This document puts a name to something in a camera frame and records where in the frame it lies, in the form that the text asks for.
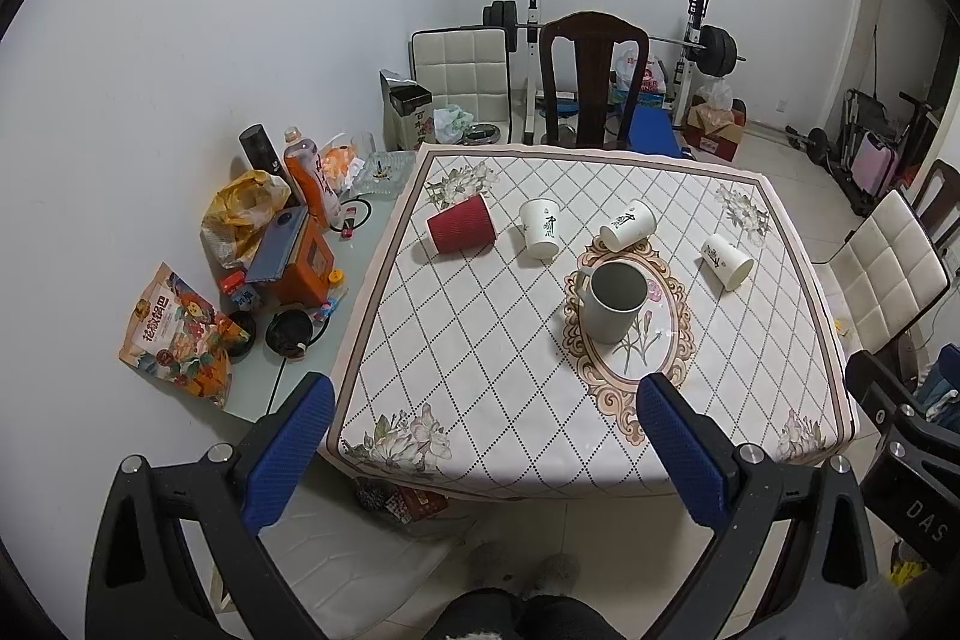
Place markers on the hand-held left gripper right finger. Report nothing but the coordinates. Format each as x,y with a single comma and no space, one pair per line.
686,452

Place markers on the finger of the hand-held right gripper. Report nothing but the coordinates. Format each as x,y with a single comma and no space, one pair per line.
876,379

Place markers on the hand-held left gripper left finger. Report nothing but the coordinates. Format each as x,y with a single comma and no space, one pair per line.
292,452

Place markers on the white printed paper cup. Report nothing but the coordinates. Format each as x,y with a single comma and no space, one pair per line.
541,226
628,224
724,259

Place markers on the red ribbed paper cup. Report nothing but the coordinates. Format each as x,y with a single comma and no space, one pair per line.
459,226

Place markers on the yellow crumpled wrapper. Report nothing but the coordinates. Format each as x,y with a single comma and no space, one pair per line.
906,572

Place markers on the blue cloth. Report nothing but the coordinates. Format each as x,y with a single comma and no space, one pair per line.
943,381

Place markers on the cream padded chair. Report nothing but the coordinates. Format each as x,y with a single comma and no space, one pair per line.
889,272
459,70

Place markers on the black round lidded pot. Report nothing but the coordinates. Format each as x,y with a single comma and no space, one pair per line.
290,331

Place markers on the black round bowl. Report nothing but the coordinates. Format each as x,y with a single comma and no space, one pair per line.
244,329

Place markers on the red printed box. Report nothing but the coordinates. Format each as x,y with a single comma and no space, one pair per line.
420,503

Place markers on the grey ceramic mug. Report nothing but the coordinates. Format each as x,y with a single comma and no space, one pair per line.
609,310

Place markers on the orange snack bag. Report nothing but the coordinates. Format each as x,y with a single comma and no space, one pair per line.
176,332

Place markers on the grey fuzzy slipper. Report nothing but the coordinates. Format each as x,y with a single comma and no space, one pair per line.
556,571
489,561

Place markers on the small red box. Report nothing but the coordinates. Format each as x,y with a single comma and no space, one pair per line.
232,282

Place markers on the orange cardboard box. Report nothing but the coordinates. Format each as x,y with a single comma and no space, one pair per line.
304,269

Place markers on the pale glass side table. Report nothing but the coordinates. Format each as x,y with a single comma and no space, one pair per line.
360,265

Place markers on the grey-blue tablet case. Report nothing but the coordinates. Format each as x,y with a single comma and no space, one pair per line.
277,246

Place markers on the dark wooden chair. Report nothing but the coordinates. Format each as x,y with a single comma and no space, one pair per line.
592,63
941,183

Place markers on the pink suitcase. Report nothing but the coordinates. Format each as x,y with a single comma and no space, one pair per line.
876,166

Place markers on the floral diamond pattern tablecloth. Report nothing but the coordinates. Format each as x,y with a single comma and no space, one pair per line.
480,340

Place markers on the person's dark trouser legs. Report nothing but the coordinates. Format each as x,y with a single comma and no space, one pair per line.
517,619

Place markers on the black dumbbell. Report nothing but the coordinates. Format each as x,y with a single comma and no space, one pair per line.
816,144

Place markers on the black kick scooter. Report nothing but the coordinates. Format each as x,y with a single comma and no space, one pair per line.
916,138

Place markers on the yellow plastic bag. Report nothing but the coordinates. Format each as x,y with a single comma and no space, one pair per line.
236,212

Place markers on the black folding cart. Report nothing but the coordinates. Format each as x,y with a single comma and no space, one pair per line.
855,123

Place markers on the orange drink bottle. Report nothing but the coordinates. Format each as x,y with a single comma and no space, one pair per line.
306,179

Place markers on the orange and white plastic bag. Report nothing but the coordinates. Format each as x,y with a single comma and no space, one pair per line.
339,166

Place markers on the clear glass ashtray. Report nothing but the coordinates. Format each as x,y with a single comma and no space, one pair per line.
382,175

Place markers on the red and brown cardboard box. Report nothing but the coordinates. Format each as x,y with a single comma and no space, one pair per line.
716,134

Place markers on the black cylinder flask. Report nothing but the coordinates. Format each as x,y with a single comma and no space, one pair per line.
259,149

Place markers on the clear glass tumbler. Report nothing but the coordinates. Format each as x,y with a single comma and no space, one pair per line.
363,145

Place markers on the blue weight bench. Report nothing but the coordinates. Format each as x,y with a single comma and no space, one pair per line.
654,130

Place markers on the dark printed cardboard box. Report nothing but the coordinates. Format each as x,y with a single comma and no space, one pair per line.
409,115

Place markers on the black barbell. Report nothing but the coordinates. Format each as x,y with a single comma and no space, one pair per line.
716,51

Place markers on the white and green plastic bag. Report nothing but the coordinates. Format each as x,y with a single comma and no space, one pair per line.
452,123

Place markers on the round silver scale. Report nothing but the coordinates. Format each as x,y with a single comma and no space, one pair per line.
484,135

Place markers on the white and red plastic bag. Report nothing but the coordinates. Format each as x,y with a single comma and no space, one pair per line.
646,74

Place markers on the white barbell rack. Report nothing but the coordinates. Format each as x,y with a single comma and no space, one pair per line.
531,40

